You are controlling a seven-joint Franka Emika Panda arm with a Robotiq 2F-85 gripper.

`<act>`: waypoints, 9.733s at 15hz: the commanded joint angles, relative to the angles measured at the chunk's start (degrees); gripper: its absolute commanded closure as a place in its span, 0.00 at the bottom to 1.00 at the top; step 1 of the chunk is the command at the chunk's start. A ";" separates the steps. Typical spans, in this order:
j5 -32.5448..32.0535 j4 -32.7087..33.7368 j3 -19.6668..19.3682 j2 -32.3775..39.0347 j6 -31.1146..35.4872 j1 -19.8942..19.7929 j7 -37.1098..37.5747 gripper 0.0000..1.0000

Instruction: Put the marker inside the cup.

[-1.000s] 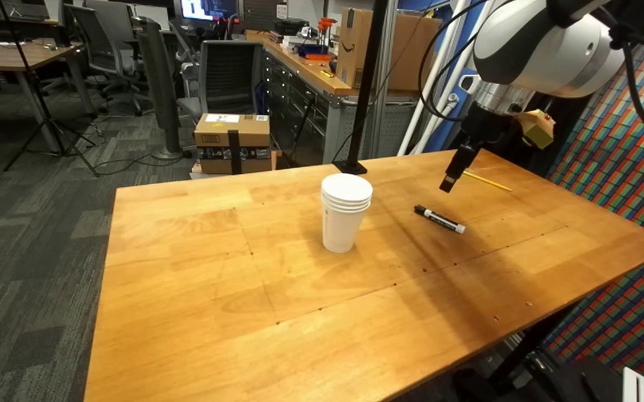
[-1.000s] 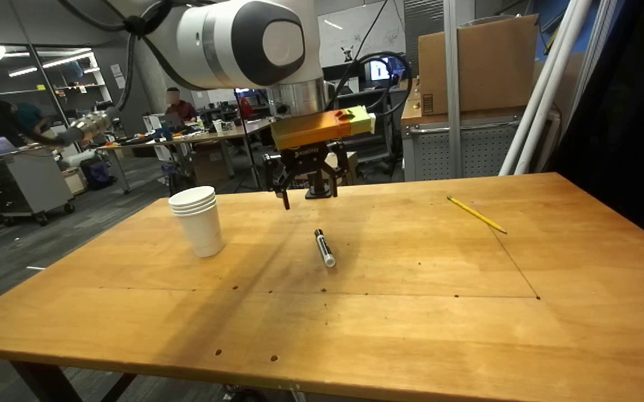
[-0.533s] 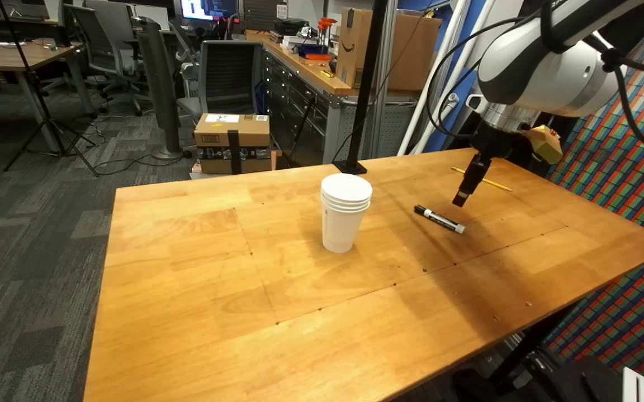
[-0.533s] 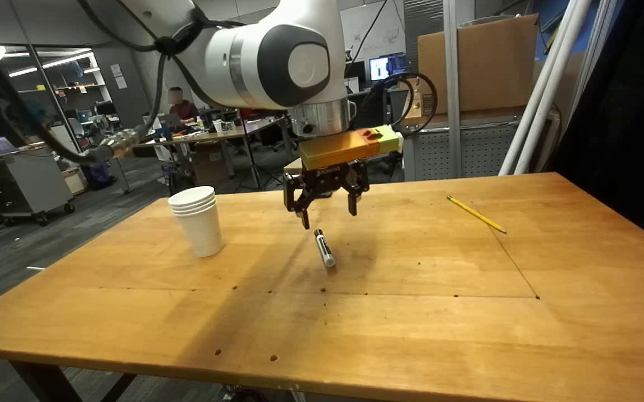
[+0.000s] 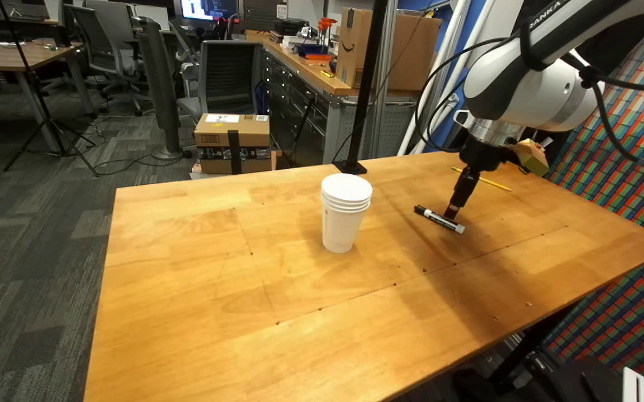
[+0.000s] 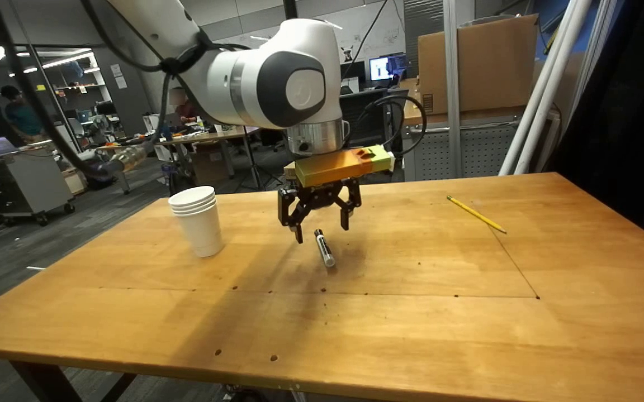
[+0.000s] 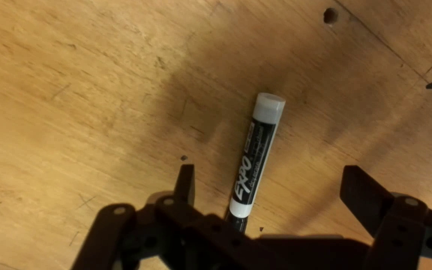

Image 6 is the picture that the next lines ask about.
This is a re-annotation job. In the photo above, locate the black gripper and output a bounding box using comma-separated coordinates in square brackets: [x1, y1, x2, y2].
[275, 176, 365, 245]

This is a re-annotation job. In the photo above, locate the black and white marker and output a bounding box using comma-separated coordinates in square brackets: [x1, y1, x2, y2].
[311, 229, 339, 272]

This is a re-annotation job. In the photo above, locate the black boxy cabinet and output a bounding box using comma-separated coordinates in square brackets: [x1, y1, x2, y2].
[339, 88, 407, 182]

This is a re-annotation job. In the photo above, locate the cluttered office desk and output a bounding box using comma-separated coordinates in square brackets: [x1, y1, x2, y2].
[111, 120, 272, 189]

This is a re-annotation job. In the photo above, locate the yellow pencil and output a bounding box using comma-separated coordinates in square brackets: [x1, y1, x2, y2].
[445, 195, 510, 237]

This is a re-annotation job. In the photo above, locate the computer monitor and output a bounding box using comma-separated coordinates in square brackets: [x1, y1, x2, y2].
[367, 55, 407, 85]

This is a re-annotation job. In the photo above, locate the metal workbench cabinet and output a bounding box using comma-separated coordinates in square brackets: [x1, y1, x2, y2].
[401, 109, 559, 183]

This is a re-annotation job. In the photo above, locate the seated person in dark top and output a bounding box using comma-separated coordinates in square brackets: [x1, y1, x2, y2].
[165, 85, 205, 142]

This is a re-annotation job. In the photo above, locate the grey metal column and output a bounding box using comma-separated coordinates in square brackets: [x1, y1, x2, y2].
[441, 0, 462, 180]

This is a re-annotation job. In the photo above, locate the large cardboard box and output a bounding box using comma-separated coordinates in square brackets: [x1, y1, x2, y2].
[416, 13, 542, 116]

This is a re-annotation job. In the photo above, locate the white pvc pole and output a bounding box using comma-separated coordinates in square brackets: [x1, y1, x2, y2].
[497, 0, 591, 180]
[512, 0, 623, 180]

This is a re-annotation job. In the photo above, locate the grey wheeled cart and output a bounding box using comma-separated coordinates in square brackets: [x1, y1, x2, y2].
[0, 142, 76, 223]

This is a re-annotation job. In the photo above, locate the person in teal top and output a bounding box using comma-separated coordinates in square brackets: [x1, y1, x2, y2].
[0, 84, 49, 143]

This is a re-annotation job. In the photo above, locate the yellow wrist camera mount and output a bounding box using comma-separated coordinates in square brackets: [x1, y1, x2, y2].
[291, 143, 398, 190]

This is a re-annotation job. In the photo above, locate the thin black camera cable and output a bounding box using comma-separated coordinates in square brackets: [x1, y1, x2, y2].
[354, 93, 430, 161]

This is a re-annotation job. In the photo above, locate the white paper wall sign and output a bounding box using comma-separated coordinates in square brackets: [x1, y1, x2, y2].
[110, 62, 129, 93]

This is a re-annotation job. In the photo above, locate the wire shelf unit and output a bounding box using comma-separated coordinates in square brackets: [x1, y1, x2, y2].
[6, 47, 111, 133]

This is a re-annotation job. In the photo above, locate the black table frame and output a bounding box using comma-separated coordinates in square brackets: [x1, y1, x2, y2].
[6, 361, 139, 402]

